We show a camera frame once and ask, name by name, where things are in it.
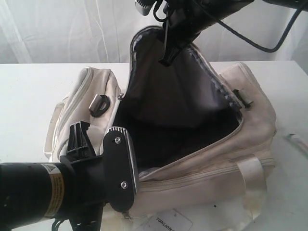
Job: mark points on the white marker with black cap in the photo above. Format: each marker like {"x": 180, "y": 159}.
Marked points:
{"x": 297, "y": 142}

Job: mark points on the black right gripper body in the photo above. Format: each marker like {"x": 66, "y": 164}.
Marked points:
{"x": 190, "y": 17}

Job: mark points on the white backdrop curtain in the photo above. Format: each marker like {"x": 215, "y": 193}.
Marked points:
{"x": 100, "y": 31}

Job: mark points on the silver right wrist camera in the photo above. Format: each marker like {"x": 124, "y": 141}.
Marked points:
{"x": 144, "y": 6}

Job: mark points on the cream fabric duffel bag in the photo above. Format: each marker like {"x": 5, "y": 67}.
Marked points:
{"x": 199, "y": 136}

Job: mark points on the white paper hang tag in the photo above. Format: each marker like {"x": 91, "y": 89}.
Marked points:
{"x": 170, "y": 220}

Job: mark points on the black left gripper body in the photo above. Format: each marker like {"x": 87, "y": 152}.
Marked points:
{"x": 87, "y": 195}

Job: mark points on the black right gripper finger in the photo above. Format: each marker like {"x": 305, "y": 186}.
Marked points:
{"x": 172, "y": 47}

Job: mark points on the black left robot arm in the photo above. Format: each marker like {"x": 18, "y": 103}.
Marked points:
{"x": 33, "y": 192}

